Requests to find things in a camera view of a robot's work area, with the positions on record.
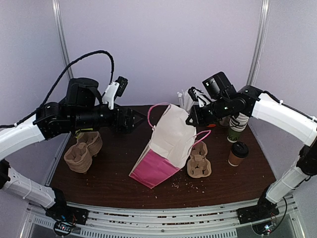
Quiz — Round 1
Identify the single cardboard cup carrier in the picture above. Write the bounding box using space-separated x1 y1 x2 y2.
187 141 212 179

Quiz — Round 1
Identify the left aluminium frame post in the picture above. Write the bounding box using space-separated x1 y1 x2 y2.
52 0 70 66

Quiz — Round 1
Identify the aluminium frame post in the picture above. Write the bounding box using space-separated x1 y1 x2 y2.
52 0 70 66
247 0 270 86

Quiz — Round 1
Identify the single brown paper cup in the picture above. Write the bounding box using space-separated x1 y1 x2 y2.
228 150 249 167

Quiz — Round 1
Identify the stack of paper cups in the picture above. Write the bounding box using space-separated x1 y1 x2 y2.
227 113 249 143

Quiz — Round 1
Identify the right aluminium frame post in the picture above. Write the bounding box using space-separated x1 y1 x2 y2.
247 0 270 86

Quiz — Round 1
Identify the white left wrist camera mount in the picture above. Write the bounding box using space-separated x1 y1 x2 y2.
102 76 128 110

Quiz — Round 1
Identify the glass jar of straws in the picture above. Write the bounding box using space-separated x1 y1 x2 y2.
177 89 194 113

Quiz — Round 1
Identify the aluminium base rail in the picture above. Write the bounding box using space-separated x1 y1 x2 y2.
19 195 305 238

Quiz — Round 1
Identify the pink and white paper bag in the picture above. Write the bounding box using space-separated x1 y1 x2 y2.
129 103 211 189

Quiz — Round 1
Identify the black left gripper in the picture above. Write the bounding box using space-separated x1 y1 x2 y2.
71 103 146 133

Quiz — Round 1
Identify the single black cup lid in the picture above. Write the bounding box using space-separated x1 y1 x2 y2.
231 141 249 158

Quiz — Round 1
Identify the stack of cardboard cup carriers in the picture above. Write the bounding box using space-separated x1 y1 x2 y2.
64 131 103 174

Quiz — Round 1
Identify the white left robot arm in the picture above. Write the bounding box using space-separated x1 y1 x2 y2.
0 77 139 227

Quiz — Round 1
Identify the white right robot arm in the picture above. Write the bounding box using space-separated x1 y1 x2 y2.
186 71 317 224

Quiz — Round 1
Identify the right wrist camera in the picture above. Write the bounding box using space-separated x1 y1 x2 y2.
188 87 211 108

